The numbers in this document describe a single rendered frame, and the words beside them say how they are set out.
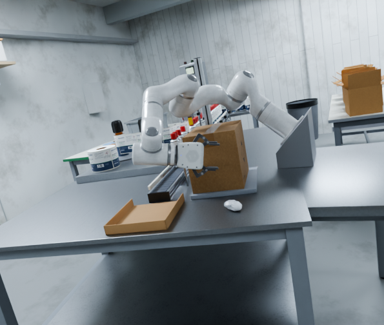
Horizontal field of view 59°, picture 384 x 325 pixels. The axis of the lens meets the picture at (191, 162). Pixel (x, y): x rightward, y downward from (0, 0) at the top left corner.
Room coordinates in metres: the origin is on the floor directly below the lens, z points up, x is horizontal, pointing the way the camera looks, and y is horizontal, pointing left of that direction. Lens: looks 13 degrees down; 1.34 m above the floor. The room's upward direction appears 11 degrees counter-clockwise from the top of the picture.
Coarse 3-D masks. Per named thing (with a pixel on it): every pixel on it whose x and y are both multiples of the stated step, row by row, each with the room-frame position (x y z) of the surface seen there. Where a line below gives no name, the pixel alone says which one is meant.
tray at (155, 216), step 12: (132, 204) 1.54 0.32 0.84; (144, 204) 1.53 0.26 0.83; (156, 204) 1.50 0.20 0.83; (168, 204) 1.46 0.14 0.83; (180, 204) 1.41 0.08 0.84; (120, 216) 1.40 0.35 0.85; (132, 216) 1.40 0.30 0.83; (144, 216) 1.38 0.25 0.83; (156, 216) 1.35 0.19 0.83; (168, 216) 1.24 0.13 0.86; (108, 228) 1.26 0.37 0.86; (120, 228) 1.24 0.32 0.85; (132, 228) 1.23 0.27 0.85; (144, 228) 1.22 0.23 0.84; (156, 228) 1.21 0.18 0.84
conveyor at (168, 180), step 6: (174, 168) 1.95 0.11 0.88; (180, 168) 1.92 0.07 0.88; (168, 174) 1.83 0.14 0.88; (174, 174) 1.81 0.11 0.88; (162, 180) 1.74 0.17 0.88; (168, 180) 1.71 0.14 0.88; (174, 180) 1.69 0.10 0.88; (156, 186) 1.64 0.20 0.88; (162, 186) 1.62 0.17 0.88; (168, 186) 1.59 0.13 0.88; (150, 192) 1.56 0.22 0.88; (156, 192) 1.54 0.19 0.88
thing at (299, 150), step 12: (312, 120) 1.85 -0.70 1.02; (300, 132) 1.64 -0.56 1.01; (312, 132) 1.77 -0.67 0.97; (288, 144) 1.67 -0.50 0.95; (300, 144) 1.64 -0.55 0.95; (312, 144) 1.70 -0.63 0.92; (276, 156) 1.69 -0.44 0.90; (288, 156) 1.67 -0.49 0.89; (300, 156) 1.64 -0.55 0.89; (312, 156) 1.63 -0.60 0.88
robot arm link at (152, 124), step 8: (144, 104) 1.45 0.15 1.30; (152, 104) 1.43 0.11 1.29; (160, 104) 1.45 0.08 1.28; (144, 112) 1.41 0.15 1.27; (152, 112) 1.38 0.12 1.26; (160, 112) 1.41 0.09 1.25; (144, 120) 1.25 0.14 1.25; (152, 120) 1.24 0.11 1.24; (160, 120) 1.26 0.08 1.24; (144, 128) 1.20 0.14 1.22; (152, 128) 1.20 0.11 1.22; (160, 128) 1.21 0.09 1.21; (144, 136) 1.18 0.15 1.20; (152, 136) 1.17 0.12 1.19; (160, 136) 1.18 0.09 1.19; (144, 144) 1.18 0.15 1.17; (152, 144) 1.17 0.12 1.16; (160, 144) 1.19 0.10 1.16
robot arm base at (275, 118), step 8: (272, 104) 1.78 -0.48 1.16; (264, 112) 1.76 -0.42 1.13; (272, 112) 1.75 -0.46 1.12; (280, 112) 1.75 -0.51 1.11; (264, 120) 1.77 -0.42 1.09; (272, 120) 1.75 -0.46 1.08; (280, 120) 1.74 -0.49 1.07; (288, 120) 1.73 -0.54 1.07; (296, 120) 1.75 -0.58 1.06; (272, 128) 1.77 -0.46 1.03; (280, 128) 1.74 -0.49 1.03; (288, 128) 1.72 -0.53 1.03; (280, 136) 1.78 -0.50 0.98; (288, 136) 1.68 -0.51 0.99
